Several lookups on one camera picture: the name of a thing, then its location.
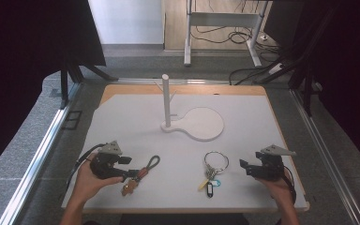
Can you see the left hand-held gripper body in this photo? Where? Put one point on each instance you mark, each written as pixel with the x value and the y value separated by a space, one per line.
pixel 104 162

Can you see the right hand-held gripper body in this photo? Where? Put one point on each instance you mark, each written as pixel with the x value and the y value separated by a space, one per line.
pixel 273 168

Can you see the white key holder stand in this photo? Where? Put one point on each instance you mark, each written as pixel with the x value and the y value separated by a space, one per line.
pixel 204 125

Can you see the person's right hand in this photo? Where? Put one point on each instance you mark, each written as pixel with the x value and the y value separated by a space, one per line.
pixel 281 190

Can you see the person's left hand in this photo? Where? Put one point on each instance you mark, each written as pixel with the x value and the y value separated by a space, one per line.
pixel 87 182

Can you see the white table mat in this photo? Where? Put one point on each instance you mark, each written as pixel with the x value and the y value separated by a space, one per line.
pixel 168 184

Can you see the white power strip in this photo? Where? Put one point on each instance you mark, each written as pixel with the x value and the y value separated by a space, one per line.
pixel 275 68

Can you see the black tripod stand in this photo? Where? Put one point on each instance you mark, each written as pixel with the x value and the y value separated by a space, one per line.
pixel 75 73

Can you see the black stand with struts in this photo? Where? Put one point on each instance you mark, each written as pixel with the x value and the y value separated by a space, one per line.
pixel 306 62

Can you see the black curtain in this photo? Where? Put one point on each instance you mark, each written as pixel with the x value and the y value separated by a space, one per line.
pixel 353 93
pixel 28 47

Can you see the aluminium rail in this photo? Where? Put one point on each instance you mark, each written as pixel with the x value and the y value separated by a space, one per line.
pixel 328 156
pixel 184 81
pixel 34 165

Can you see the white metal desk frame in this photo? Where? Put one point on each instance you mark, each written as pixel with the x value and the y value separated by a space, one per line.
pixel 222 19

